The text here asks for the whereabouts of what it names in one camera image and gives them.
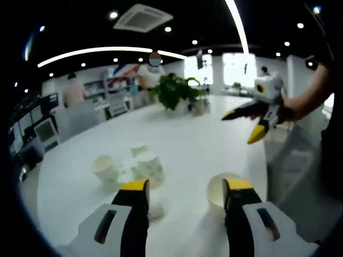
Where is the white paper cup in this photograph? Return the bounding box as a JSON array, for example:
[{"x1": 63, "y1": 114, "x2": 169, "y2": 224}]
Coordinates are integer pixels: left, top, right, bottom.
[
  {"x1": 136, "y1": 152, "x2": 165, "y2": 183},
  {"x1": 206, "y1": 172, "x2": 243, "y2": 215},
  {"x1": 130, "y1": 142, "x2": 150, "y2": 159},
  {"x1": 93, "y1": 154, "x2": 119, "y2": 188}
]

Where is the white plant pot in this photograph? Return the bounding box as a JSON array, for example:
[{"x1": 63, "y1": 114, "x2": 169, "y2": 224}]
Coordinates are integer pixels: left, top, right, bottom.
[{"x1": 173, "y1": 99, "x2": 193, "y2": 114}]

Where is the ceiling air vent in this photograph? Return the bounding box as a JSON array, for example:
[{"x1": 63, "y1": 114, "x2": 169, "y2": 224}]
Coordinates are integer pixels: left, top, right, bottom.
[{"x1": 113, "y1": 3, "x2": 174, "y2": 33}]

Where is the green potted plant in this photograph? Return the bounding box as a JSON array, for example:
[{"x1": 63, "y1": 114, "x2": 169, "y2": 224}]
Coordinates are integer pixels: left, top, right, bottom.
[{"x1": 152, "y1": 73, "x2": 207, "y2": 111}]

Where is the grey office chair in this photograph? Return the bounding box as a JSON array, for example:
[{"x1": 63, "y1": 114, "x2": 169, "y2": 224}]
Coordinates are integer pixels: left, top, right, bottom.
[{"x1": 267, "y1": 125, "x2": 325, "y2": 207}]

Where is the white table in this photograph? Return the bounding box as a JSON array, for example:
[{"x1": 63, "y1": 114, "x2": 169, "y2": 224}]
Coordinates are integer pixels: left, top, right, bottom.
[{"x1": 36, "y1": 94, "x2": 272, "y2": 257}]

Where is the long ceiling strip light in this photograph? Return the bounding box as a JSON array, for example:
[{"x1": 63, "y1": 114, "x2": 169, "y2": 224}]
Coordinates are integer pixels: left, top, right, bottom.
[{"x1": 224, "y1": 0, "x2": 250, "y2": 55}]

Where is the white shelving unit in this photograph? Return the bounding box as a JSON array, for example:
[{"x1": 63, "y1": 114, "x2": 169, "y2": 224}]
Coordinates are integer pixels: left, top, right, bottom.
[{"x1": 84, "y1": 76, "x2": 140, "y2": 117}]

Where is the curved ceiling strip light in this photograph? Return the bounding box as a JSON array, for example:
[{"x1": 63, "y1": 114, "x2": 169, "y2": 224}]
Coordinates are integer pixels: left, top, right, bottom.
[{"x1": 36, "y1": 47, "x2": 188, "y2": 68}]

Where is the white appliance box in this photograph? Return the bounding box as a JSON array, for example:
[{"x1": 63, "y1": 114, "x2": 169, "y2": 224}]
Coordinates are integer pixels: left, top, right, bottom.
[{"x1": 34, "y1": 118, "x2": 61, "y2": 153}]

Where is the grey partition panel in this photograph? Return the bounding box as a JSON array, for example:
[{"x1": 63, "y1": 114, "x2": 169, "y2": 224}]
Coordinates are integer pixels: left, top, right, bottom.
[{"x1": 54, "y1": 101, "x2": 108, "y2": 143}]

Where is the person's right hand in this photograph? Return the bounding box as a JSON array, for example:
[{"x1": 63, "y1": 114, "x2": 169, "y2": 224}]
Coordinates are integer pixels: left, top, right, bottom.
[{"x1": 278, "y1": 96, "x2": 300, "y2": 124}]

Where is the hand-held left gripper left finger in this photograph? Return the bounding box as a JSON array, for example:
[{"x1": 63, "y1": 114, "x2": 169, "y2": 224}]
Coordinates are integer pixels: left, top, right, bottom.
[{"x1": 56, "y1": 178, "x2": 151, "y2": 257}]

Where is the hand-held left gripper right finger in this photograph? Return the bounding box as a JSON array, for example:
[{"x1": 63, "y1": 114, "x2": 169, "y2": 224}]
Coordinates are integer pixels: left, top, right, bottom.
[{"x1": 221, "y1": 178, "x2": 320, "y2": 257}]

